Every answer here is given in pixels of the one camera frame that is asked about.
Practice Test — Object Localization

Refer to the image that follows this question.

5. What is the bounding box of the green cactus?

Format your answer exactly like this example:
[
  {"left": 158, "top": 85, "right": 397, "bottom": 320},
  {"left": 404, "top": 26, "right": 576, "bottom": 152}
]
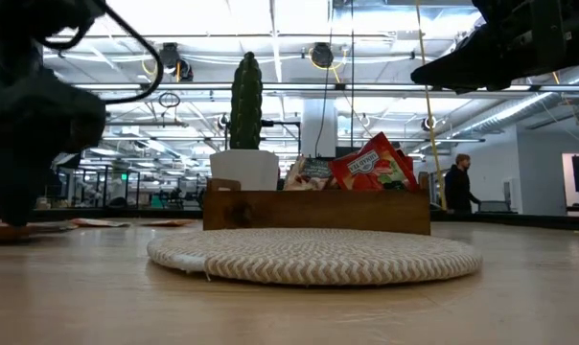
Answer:
[{"left": 228, "top": 51, "right": 264, "bottom": 150}]

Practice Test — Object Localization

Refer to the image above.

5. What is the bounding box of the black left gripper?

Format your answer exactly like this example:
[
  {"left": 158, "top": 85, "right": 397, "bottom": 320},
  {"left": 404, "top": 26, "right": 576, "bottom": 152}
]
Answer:
[{"left": 0, "top": 47, "right": 107, "bottom": 227}]

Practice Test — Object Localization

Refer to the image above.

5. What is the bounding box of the black ceiling cable reel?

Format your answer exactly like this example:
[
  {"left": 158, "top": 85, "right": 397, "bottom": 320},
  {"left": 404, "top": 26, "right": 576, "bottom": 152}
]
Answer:
[
  {"left": 310, "top": 41, "right": 336, "bottom": 70},
  {"left": 156, "top": 41, "right": 195, "bottom": 82}
]

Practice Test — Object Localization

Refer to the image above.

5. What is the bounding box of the black left camera cable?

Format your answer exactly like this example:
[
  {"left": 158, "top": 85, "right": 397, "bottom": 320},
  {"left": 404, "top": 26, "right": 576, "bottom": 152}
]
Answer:
[{"left": 35, "top": 0, "right": 165, "bottom": 105}]

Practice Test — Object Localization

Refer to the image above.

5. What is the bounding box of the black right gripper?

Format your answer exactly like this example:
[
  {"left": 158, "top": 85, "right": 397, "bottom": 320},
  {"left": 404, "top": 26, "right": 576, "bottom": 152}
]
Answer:
[{"left": 410, "top": 0, "right": 571, "bottom": 95}]

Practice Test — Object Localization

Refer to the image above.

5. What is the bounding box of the wooden compartment box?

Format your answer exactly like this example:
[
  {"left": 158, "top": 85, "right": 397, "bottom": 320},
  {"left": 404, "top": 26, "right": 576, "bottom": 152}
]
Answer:
[{"left": 201, "top": 171, "right": 432, "bottom": 236}]

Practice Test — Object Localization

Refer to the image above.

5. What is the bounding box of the person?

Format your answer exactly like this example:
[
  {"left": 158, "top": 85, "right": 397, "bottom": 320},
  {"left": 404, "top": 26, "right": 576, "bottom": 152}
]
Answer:
[{"left": 444, "top": 152, "right": 481, "bottom": 215}]

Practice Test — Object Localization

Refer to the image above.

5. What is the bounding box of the red strawberry tea packet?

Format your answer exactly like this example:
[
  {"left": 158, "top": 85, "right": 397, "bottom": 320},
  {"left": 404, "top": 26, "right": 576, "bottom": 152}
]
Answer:
[
  {"left": 328, "top": 131, "right": 420, "bottom": 193},
  {"left": 395, "top": 148, "right": 415, "bottom": 174}
]

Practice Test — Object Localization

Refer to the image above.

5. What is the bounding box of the round woven placemat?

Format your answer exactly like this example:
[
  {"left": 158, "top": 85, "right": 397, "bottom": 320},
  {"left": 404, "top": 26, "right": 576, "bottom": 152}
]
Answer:
[{"left": 146, "top": 227, "right": 484, "bottom": 288}]

